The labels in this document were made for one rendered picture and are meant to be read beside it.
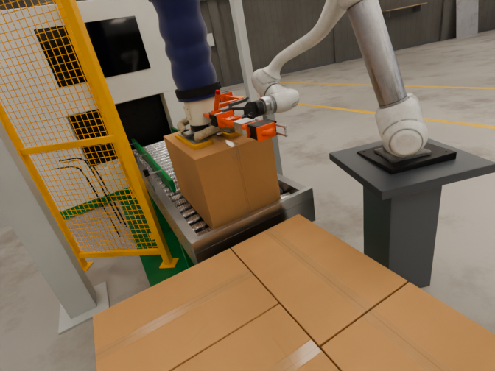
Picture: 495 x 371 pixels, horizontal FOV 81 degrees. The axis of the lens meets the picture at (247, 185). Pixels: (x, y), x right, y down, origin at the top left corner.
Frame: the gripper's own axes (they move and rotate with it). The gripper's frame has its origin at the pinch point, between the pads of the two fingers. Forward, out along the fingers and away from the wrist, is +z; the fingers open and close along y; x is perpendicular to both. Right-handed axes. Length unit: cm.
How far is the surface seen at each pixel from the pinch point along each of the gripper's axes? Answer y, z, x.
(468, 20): 38, -1349, 599
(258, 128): -2.3, 4.0, -37.9
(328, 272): 53, -5, -58
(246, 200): 41.9, -1.4, -4.4
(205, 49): -28.8, -5.3, 16.9
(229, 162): 19.3, 3.2, -4.3
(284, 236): 53, -6, -29
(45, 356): 109, 120, 37
